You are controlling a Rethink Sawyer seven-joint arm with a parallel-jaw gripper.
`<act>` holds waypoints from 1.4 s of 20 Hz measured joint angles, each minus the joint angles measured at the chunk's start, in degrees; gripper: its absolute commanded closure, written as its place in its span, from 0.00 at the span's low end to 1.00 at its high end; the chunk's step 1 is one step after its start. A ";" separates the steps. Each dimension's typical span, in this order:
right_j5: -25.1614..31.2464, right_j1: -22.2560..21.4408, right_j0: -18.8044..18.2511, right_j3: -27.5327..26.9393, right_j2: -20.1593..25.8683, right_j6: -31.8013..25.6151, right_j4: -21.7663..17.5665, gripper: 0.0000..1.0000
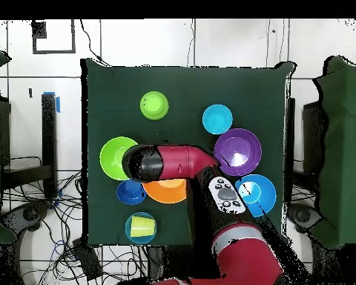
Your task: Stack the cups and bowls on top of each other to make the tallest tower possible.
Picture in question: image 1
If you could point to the black metal stand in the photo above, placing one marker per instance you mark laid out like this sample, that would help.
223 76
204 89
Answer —
49 142

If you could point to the yellow cup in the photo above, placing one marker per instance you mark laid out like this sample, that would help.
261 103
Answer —
141 227

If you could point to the large orange bowl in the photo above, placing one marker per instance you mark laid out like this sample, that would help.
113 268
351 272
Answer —
166 193

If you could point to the black square floor frame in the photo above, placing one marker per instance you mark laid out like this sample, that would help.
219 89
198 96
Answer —
53 51

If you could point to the small dark blue bowl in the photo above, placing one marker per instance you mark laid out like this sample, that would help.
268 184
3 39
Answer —
130 193

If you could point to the small light blue bowl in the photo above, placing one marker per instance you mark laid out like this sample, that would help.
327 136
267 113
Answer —
217 118

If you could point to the large blue bowl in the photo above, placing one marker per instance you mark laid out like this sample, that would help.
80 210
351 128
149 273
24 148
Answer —
265 193

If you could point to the translucent blue ridged bowl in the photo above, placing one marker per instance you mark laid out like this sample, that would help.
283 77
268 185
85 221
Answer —
128 234

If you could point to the black power strip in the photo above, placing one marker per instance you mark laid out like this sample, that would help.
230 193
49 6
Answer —
87 259

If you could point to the purple bowl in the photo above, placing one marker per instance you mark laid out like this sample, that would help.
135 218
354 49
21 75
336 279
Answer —
237 142

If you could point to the dark green tablecloth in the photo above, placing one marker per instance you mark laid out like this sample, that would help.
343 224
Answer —
121 83

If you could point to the small green bowl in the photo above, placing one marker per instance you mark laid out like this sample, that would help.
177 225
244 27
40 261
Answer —
154 105

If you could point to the dark grey seat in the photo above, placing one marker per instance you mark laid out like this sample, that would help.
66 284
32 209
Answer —
302 215

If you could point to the large green bowl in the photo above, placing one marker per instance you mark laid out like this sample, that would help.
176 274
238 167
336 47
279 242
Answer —
111 160

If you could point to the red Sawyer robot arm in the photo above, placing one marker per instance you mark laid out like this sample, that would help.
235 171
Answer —
246 258

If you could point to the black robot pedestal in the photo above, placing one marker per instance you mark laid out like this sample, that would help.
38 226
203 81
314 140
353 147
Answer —
172 261

